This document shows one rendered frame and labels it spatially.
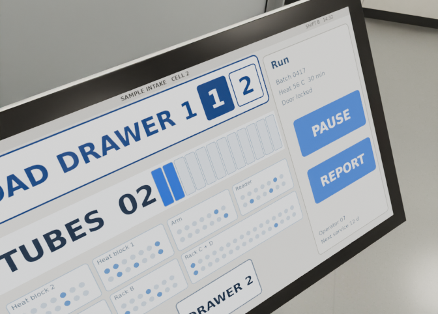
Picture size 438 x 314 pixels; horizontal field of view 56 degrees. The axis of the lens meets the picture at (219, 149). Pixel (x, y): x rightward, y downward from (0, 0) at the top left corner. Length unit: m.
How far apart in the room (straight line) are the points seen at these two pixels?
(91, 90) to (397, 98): 1.99
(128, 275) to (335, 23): 0.34
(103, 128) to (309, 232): 0.26
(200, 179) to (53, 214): 0.14
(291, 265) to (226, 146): 0.16
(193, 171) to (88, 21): 0.92
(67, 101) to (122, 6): 0.85
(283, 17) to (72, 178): 0.26
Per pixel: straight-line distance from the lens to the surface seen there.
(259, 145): 0.43
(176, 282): 0.43
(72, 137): 0.37
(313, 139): 0.47
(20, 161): 0.37
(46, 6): 1.31
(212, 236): 0.43
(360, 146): 0.52
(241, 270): 0.46
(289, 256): 0.49
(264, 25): 0.43
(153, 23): 1.19
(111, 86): 0.37
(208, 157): 0.40
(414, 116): 2.21
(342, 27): 0.49
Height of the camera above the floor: 1.44
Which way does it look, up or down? 53 degrees down
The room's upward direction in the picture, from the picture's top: 4 degrees clockwise
